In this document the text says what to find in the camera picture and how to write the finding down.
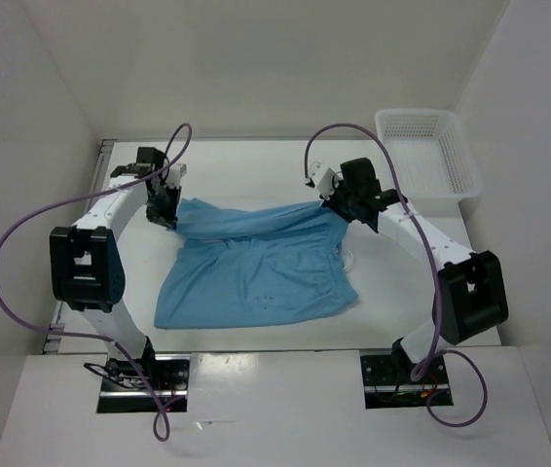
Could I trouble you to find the aluminium table edge rail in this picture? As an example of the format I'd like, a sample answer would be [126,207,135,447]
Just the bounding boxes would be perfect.
[42,139,116,355]

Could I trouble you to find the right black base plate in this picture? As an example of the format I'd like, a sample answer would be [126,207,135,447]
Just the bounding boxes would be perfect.
[359,349,454,410]

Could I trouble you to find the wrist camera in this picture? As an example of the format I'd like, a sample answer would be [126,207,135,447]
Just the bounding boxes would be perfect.
[306,162,341,200]
[162,162,187,190]

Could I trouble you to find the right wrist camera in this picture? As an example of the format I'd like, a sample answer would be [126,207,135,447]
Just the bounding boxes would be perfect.
[306,162,341,200]

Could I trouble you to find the light blue shorts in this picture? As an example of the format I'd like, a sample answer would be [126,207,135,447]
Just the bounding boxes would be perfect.
[154,198,357,330]

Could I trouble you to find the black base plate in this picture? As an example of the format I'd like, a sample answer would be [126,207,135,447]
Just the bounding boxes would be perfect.
[84,353,191,413]
[359,349,454,410]

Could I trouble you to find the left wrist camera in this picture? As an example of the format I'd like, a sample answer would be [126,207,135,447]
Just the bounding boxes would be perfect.
[162,162,187,190]

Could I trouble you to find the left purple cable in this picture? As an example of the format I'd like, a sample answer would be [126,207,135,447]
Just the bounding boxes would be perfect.
[0,122,194,443]

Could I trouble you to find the white plastic basket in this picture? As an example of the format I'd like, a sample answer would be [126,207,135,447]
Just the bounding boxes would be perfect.
[375,109,483,202]

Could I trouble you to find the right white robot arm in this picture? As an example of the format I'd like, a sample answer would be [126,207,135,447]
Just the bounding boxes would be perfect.
[307,158,508,382]

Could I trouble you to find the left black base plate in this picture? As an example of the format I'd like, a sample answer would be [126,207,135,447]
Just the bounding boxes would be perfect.
[84,353,191,413]

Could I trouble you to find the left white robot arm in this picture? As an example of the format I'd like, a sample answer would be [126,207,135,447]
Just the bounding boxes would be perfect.
[50,147,187,389]

